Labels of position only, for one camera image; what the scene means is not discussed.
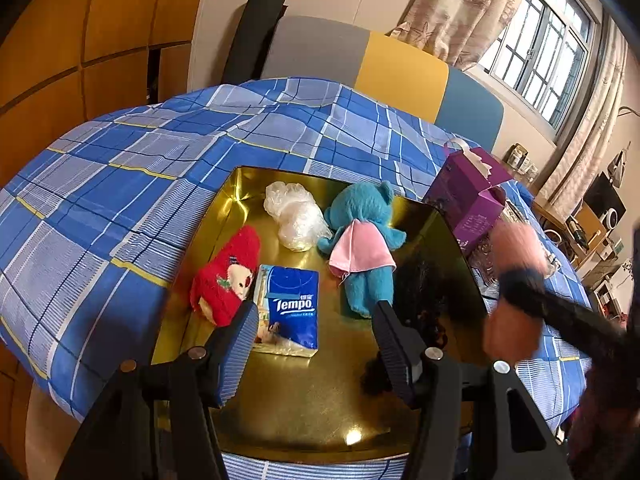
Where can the patterned beige curtain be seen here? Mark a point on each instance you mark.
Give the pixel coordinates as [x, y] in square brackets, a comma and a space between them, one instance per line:
[460, 5]

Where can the purple paper box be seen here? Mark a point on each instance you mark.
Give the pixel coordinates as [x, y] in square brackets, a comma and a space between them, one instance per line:
[465, 195]

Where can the grey yellow blue headboard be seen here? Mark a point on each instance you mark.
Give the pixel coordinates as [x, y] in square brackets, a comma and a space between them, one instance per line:
[400, 75]

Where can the wooden wardrobe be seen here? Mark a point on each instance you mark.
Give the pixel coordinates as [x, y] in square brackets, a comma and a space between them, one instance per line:
[50, 60]

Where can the teal plush toy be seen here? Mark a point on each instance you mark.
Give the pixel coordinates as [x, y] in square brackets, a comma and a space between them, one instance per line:
[360, 205]

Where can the red plush toy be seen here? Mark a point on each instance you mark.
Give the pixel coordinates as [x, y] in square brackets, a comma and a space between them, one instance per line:
[220, 280]

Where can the blue tissue pack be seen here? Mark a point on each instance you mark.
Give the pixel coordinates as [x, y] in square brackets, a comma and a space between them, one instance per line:
[290, 320]

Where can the barred window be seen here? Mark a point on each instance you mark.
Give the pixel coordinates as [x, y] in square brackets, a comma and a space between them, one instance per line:
[540, 55]

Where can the white round device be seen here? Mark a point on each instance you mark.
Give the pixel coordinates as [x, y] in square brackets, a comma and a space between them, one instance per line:
[611, 217]

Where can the silver embossed tissue box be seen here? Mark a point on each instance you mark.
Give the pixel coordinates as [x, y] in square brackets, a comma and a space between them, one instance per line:
[482, 260]

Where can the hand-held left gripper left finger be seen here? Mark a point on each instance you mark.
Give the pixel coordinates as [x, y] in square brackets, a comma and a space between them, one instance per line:
[240, 355]

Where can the black rolled mat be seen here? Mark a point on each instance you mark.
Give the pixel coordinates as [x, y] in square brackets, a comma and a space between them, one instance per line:
[255, 35]

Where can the small boxes on desk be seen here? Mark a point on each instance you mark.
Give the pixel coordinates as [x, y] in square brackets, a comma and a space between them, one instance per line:
[520, 160]

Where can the black monitor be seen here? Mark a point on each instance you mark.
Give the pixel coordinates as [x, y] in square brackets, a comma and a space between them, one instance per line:
[602, 195]

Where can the plain beige curtain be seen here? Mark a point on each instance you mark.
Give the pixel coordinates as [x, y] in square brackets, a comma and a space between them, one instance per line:
[590, 135]

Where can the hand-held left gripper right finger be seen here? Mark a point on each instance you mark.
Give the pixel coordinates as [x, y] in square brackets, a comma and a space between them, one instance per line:
[395, 355]

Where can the wooden desk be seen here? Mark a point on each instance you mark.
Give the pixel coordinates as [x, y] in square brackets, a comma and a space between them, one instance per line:
[560, 225]

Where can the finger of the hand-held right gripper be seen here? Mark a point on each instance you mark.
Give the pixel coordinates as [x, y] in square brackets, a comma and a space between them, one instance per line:
[550, 305]

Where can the blue plaid cloth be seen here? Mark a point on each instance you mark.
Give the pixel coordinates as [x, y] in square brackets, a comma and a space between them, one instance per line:
[100, 210]

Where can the gold tin tray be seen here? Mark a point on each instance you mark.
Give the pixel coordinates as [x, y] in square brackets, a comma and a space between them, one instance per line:
[310, 400]

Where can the pink plush toy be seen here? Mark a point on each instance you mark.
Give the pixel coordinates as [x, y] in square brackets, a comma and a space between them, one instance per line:
[515, 245]

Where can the clear plastic bag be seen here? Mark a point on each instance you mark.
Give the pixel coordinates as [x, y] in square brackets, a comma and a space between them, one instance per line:
[295, 215]

